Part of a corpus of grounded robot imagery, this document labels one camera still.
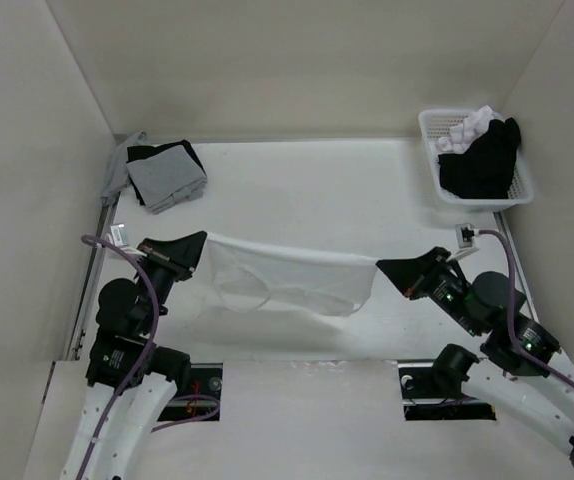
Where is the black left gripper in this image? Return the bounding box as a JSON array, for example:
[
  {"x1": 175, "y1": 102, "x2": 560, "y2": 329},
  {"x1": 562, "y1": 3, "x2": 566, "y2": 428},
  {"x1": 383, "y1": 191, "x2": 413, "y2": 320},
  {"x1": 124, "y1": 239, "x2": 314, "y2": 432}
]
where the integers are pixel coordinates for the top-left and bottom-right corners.
[{"x1": 135, "y1": 230, "x2": 209, "y2": 332}]

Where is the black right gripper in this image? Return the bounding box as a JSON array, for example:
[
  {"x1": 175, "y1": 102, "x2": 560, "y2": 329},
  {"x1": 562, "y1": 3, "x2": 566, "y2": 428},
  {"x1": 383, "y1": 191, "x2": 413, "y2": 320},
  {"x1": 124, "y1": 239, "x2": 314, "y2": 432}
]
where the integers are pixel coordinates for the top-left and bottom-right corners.
[{"x1": 375, "y1": 244, "x2": 482, "y2": 334}]

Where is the white tank top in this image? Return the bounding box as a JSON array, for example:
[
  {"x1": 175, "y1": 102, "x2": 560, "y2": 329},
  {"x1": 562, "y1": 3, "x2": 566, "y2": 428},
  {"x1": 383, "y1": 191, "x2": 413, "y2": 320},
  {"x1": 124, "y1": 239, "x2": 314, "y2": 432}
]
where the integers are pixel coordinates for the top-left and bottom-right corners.
[{"x1": 206, "y1": 232, "x2": 377, "y2": 317}]

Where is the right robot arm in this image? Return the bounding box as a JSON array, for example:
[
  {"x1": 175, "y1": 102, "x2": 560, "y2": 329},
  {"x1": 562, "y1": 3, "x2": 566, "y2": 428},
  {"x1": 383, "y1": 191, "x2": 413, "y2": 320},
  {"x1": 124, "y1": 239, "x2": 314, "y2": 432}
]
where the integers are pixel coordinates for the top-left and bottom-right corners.
[{"x1": 376, "y1": 247, "x2": 574, "y2": 468}]

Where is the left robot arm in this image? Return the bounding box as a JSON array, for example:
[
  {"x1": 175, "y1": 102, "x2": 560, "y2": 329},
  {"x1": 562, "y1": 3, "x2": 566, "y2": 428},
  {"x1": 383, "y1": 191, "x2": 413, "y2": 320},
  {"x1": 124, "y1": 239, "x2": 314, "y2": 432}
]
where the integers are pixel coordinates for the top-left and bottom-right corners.
[{"x1": 60, "y1": 231, "x2": 208, "y2": 479}]

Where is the folded grey tank top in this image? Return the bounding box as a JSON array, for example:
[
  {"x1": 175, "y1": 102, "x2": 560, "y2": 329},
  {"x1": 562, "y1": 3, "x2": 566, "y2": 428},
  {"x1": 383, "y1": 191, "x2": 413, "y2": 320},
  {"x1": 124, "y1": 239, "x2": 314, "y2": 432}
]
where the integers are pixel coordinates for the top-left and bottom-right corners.
[{"x1": 125, "y1": 150, "x2": 208, "y2": 215}]

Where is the folded black tank top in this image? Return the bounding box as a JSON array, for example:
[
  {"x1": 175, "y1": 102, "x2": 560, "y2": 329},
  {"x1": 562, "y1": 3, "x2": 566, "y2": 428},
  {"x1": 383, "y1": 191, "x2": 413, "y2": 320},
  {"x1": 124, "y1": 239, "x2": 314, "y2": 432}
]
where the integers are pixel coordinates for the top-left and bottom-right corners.
[{"x1": 125, "y1": 140, "x2": 207, "y2": 206}]

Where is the black tank top in basket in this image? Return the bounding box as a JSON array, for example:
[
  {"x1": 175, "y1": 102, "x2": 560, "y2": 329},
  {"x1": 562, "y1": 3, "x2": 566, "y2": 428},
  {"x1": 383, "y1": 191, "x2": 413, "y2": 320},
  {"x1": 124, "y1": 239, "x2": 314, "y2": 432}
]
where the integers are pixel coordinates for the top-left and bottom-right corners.
[{"x1": 438, "y1": 117, "x2": 522, "y2": 200}]

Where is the light grey crumpled garment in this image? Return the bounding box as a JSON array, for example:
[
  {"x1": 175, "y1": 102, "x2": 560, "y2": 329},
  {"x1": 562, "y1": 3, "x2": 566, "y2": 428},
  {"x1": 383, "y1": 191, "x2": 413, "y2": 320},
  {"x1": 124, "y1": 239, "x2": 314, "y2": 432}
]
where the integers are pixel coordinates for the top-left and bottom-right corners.
[{"x1": 100, "y1": 131, "x2": 150, "y2": 207}]

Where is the pale pink garment in basket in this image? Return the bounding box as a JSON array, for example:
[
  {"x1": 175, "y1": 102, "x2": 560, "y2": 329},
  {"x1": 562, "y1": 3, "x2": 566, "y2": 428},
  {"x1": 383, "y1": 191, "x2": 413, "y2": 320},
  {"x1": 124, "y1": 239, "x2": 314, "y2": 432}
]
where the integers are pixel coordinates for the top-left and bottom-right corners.
[{"x1": 436, "y1": 105, "x2": 496, "y2": 154}]

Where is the white plastic basket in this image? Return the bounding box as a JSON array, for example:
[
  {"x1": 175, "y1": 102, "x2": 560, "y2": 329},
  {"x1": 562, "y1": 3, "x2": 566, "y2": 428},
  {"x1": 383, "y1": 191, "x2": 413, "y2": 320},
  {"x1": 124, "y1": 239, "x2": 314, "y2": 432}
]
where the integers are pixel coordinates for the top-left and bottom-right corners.
[{"x1": 418, "y1": 109, "x2": 534, "y2": 212}]

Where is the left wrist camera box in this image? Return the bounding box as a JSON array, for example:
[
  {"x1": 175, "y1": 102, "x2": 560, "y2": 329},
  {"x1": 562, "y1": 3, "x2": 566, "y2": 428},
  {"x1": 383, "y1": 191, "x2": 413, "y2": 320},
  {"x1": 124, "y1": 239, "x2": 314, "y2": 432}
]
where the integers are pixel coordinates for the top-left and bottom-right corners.
[{"x1": 106, "y1": 223, "x2": 131, "y2": 252}]

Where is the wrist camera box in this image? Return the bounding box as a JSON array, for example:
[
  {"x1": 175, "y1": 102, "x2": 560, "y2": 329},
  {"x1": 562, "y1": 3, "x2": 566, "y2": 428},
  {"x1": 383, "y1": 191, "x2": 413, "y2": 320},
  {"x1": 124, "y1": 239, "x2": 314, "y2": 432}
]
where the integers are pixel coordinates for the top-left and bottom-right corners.
[
  {"x1": 106, "y1": 223, "x2": 131, "y2": 252},
  {"x1": 455, "y1": 223, "x2": 479, "y2": 249}
]

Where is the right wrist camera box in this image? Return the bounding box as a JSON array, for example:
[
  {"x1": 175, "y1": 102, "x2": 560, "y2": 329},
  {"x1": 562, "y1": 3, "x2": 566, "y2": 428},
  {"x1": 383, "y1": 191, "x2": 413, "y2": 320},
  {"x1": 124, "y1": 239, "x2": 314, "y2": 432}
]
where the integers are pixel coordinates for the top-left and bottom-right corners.
[{"x1": 455, "y1": 223, "x2": 479, "y2": 249}]

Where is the left metal table rail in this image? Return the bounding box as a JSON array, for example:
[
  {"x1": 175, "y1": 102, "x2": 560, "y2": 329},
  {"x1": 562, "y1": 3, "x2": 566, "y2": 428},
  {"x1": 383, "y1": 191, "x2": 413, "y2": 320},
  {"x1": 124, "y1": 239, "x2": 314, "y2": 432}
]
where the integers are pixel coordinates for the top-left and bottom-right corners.
[{"x1": 64, "y1": 202, "x2": 118, "y2": 361}]

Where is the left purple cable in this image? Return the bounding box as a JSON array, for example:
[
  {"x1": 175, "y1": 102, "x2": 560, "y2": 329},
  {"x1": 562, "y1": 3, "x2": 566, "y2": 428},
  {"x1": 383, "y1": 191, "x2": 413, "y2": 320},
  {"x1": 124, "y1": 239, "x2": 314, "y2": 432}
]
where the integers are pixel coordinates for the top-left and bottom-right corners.
[{"x1": 76, "y1": 234, "x2": 218, "y2": 480}]

